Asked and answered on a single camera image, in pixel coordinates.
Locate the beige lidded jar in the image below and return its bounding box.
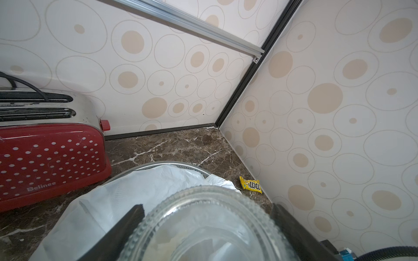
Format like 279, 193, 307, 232
119, 186, 298, 261

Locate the yellow candy packet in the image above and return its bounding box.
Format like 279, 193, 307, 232
239, 176, 262, 194

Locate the white plastic bin liner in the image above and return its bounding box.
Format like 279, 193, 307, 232
30, 164, 237, 261

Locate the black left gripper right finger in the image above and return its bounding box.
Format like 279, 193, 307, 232
271, 203, 338, 261

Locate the aluminium horizontal back rail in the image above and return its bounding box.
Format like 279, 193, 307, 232
116, 0, 265, 63

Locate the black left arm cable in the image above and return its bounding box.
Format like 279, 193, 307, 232
354, 245, 418, 261

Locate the black vertical frame post right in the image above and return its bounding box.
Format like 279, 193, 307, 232
214, 0, 303, 128

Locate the red polka dot toaster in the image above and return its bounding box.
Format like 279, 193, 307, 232
1, 88, 112, 212

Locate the black toaster power cord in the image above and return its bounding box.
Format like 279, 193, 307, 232
0, 71, 50, 102

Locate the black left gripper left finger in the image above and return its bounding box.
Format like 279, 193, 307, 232
79, 204, 145, 261

